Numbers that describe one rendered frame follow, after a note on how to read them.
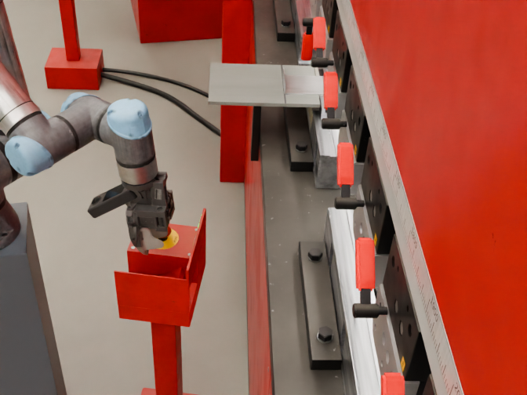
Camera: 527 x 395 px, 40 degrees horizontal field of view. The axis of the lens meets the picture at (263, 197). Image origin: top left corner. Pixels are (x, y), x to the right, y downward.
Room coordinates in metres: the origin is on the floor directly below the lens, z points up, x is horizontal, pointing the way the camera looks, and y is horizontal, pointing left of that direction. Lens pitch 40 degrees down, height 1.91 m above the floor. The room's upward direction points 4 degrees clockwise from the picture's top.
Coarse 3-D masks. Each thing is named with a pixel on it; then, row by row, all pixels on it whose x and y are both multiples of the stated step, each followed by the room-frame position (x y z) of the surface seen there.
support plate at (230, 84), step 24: (216, 72) 1.56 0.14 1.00; (240, 72) 1.57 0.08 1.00; (264, 72) 1.58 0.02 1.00; (288, 72) 1.58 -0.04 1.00; (312, 72) 1.59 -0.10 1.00; (216, 96) 1.45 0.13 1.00; (240, 96) 1.46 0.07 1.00; (264, 96) 1.46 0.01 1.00; (288, 96) 1.47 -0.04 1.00; (312, 96) 1.48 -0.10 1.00
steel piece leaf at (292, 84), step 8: (288, 80) 1.54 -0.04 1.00; (296, 80) 1.55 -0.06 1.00; (304, 80) 1.55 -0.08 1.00; (312, 80) 1.55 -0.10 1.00; (320, 80) 1.55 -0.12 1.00; (288, 88) 1.51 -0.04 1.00; (296, 88) 1.51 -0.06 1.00; (304, 88) 1.51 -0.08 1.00; (312, 88) 1.51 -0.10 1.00; (320, 88) 1.52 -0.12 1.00
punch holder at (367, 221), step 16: (368, 144) 0.83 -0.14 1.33; (368, 160) 0.82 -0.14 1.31; (368, 176) 0.80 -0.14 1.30; (368, 192) 0.78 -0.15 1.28; (384, 192) 0.71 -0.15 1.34; (368, 208) 0.77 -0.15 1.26; (384, 208) 0.69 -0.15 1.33; (368, 224) 0.75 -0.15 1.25; (384, 224) 0.69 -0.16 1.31; (384, 240) 0.69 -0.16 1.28; (384, 256) 0.69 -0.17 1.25; (384, 272) 0.69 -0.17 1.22
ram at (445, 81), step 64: (384, 0) 0.89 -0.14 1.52; (448, 0) 0.64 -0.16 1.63; (512, 0) 0.50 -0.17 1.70; (384, 64) 0.83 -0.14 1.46; (448, 64) 0.60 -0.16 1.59; (512, 64) 0.47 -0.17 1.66; (448, 128) 0.56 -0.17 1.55; (512, 128) 0.44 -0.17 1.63; (448, 192) 0.52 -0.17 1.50; (512, 192) 0.41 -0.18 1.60; (448, 256) 0.48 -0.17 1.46; (512, 256) 0.37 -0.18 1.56; (448, 320) 0.44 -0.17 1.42; (512, 320) 0.34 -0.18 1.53; (512, 384) 0.31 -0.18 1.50
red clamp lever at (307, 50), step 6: (306, 18) 1.37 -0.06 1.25; (312, 18) 1.38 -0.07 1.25; (306, 24) 1.37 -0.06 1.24; (312, 24) 1.37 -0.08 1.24; (306, 30) 1.38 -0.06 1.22; (306, 36) 1.37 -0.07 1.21; (312, 36) 1.37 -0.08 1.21; (306, 42) 1.37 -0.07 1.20; (312, 42) 1.37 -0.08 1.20; (306, 48) 1.37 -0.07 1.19; (312, 48) 1.37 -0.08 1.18; (306, 54) 1.37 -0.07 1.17
